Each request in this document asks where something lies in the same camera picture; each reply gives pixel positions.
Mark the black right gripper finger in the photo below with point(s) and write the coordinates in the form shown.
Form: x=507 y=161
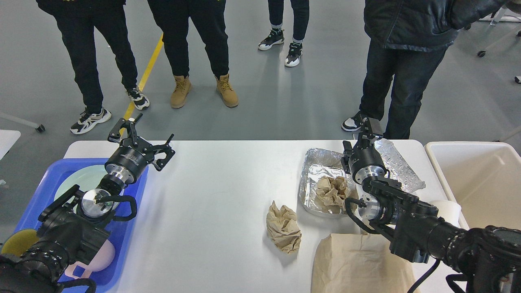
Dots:
x=370 y=132

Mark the crumpled brown paper ball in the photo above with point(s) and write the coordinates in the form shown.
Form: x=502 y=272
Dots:
x=283 y=229

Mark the teal mug yellow inside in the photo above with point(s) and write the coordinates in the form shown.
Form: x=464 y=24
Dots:
x=19 y=242

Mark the crumpled aluminium foil sheet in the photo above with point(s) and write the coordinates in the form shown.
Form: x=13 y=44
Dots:
x=398 y=167

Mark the blue plastic tray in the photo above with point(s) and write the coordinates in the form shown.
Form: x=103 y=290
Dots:
x=120 y=231

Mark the mint green plate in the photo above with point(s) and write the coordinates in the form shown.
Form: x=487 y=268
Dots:
x=88 y=178

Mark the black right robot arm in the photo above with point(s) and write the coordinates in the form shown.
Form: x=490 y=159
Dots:
x=487 y=259

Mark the white paper cup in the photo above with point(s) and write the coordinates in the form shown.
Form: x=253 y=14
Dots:
x=448 y=210

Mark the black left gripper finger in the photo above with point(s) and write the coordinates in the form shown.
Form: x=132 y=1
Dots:
x=166 y=149
x=132 y=139

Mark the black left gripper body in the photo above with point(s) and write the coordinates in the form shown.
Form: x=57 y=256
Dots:
x=130 y=160

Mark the person in black at left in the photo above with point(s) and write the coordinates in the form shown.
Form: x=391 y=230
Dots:
x=77 y=20

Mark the white side table corner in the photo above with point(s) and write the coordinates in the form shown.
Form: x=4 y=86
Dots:
x=7 y=139

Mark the aluminium foil tray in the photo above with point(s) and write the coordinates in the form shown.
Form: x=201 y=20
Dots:
x=320 y=163

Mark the brown paper bag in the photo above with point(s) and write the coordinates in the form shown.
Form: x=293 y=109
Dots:
x=353 y=263

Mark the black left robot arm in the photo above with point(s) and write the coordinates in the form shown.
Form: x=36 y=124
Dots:
x=73 y=227

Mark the person in black puffer jacket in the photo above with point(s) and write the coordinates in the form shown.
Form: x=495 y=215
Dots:
x=408 y=40

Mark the beige plastic bin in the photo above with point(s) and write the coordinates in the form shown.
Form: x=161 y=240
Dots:
x=484 y=178

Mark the pink mug maroon inside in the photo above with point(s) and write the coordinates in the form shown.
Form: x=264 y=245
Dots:
x=101 y=261

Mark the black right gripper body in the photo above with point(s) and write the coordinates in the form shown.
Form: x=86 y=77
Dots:
x=362 y=161

